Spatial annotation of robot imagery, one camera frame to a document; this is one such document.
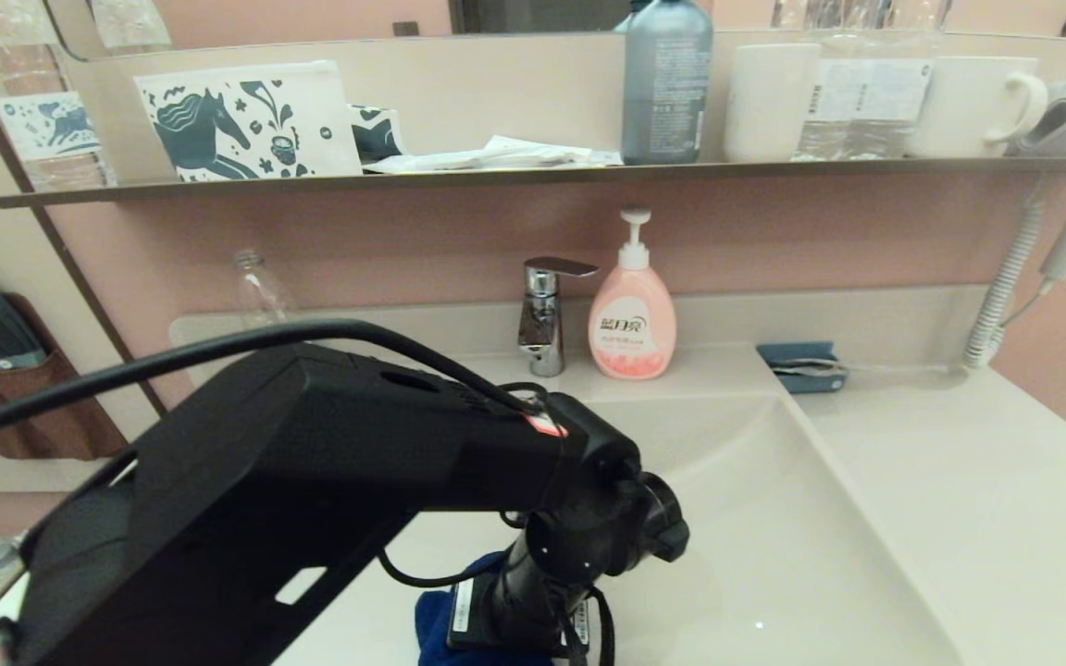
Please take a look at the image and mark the clear bottle horse print label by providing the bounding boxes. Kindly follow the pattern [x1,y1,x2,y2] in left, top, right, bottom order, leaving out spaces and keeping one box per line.
[0,0,118,191]

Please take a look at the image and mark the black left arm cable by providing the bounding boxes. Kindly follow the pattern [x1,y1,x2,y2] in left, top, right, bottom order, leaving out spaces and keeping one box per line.
[0,319,617,666]

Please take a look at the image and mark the wall mirror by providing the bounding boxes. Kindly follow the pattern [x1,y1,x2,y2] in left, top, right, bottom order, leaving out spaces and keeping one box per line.
[47,0,1066,61]

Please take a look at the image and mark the pink soap pump bottle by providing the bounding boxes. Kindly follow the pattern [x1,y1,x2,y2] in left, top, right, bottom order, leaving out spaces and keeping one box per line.
[588,207,678,381]

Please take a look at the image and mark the brown wall pouch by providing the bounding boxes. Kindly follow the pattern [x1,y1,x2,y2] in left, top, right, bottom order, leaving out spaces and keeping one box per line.
[0,294,131,461]

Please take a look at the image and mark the blue plastic holder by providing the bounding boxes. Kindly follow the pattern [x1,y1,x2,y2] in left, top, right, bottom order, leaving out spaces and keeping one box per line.
[756,342,849,395]

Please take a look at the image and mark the large horse print pouch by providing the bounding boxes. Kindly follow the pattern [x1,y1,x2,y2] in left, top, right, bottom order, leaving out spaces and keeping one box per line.
[133,59,364,182]

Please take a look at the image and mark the white ceramic sink basin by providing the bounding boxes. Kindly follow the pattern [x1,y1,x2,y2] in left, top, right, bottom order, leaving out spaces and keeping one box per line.
[265,350,964,666]

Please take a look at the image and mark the slim clear plastic water bottle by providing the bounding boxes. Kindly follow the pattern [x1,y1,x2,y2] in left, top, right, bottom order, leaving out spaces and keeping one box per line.
[235,248,298,327]

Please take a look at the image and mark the white handleless cup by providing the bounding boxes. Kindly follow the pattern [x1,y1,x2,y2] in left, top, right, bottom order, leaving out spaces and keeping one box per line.
[723,43,823,165]

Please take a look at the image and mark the white mug with handle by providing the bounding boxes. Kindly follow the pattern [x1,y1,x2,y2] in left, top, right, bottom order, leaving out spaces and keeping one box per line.
[905,55,1049,159]

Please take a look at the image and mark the chrome faucet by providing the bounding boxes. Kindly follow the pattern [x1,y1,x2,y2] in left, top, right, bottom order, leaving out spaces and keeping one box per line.
[517,257,599,377]

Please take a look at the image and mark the metal wall shelf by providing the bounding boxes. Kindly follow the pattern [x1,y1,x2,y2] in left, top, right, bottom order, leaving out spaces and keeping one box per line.
[0,155,1066,209]

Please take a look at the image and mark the white coiled dryer cord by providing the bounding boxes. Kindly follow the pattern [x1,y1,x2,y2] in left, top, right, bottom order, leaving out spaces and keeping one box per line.
[963,197,1047,371]

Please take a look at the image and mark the silver metal clip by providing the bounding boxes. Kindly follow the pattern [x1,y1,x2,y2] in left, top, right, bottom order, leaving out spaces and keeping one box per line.
[771,358,849,377]

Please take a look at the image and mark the small bottle grey cap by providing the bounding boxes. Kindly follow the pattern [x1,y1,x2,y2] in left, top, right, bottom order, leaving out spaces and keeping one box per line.
[0,541,34,593]

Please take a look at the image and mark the blue terry cleaning cloth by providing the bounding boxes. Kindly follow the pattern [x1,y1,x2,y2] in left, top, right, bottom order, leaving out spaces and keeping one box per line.
[415,550,589,666]

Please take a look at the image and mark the grey plastic bottle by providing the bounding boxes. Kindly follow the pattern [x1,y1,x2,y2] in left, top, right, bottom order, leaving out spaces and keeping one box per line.
[621,0,715,167]

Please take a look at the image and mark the white paper packets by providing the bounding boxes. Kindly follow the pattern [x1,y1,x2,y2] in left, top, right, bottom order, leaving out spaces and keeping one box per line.
[364,135,625,174]

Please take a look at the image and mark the small horse print pouch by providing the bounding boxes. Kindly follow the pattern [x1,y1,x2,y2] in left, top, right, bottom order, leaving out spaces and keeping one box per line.
[349,105,407,165]

